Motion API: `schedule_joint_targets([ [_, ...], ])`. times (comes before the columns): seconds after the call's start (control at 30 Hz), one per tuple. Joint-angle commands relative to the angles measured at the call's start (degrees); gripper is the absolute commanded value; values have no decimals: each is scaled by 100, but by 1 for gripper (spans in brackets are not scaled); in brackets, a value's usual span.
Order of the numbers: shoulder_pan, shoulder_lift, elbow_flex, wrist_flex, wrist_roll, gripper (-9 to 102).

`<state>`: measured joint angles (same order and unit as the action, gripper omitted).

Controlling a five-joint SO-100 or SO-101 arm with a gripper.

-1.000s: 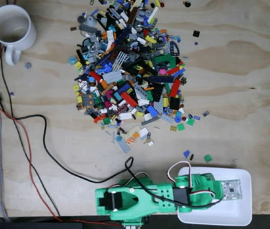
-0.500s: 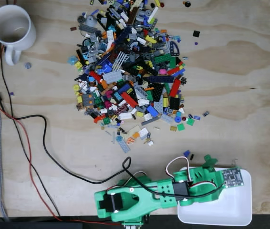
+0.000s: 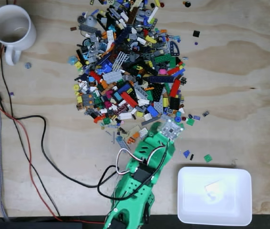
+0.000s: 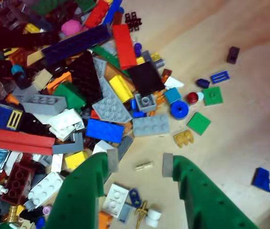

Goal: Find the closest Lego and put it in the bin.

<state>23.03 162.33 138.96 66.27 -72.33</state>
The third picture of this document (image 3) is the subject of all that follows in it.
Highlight grey round Lego dish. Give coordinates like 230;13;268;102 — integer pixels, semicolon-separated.
85;16;98;28

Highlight red Lego slope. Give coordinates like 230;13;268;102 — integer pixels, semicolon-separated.
89;71;102;82

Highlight dark blue long Lego plate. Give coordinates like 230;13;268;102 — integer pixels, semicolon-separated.
148;75;175;83

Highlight green Lego plate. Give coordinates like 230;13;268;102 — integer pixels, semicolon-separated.
154;54;172;64

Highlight thin black wire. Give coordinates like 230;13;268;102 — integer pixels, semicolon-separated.
0;42;61;217

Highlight white long Lego tile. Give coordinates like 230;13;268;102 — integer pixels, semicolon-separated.
147;6;159;23

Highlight dark blue Technic panel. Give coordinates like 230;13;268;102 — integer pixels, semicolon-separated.
168;41;180;57

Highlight thick black cable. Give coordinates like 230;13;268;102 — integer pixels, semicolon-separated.
0;88;135;200

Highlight black Lego wedge plate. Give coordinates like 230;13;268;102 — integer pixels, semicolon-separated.
152;83;167;104

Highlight grey Lego bar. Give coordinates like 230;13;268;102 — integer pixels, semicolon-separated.
140;118;161;127

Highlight red wire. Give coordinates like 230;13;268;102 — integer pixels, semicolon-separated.
0;44;106;225

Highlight red long Lego plate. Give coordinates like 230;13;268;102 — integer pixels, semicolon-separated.
169;78;182;98

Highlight white servo wire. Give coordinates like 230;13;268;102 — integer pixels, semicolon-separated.
115;143;168;177

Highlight grey plate orange studs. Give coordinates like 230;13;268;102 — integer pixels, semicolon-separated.
82;93;95;106

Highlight blue Lego brick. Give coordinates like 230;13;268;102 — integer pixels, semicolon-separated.
146;105;159;118

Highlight light blue Lego plate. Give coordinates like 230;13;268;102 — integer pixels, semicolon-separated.
160;114;175;123

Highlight camera circuit board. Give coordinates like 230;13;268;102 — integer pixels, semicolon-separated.
159;118;185;141

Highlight white ceramic mug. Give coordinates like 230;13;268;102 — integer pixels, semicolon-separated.
0;4;37;66

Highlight grey long Lego plate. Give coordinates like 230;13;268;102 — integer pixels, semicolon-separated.
79;24;98;33

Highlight grey blue Lego plate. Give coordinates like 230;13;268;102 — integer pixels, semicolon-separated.
115;135;131;151

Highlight grey Lego wedge plate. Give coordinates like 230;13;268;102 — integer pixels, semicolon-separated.
153;95;165;114

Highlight white plastic bin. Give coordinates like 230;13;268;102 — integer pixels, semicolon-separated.
177;166;253;227

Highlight white Lego grille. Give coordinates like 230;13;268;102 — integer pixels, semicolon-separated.
112;51;130;72

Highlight light grey Lego plate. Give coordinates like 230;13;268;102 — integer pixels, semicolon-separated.
102;71;124;84

